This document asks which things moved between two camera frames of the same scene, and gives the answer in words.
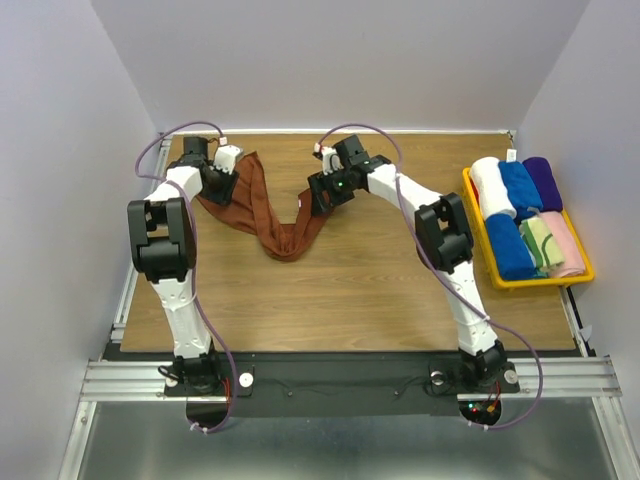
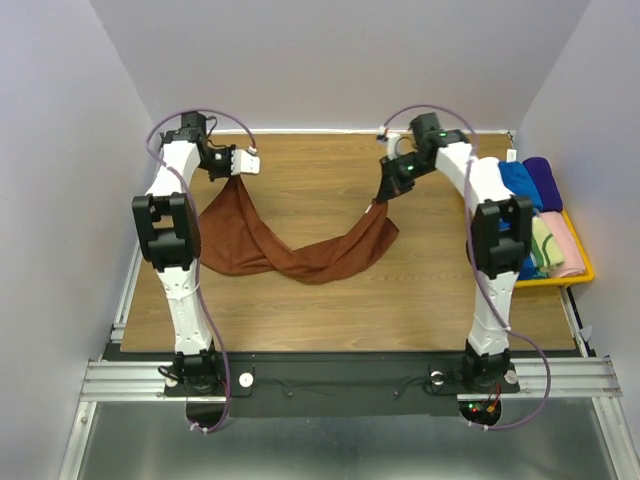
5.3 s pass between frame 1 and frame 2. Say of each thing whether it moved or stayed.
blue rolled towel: stayed
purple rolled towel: stayed
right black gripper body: moved
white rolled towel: stayed
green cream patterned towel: stayed
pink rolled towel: stayed
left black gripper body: moved
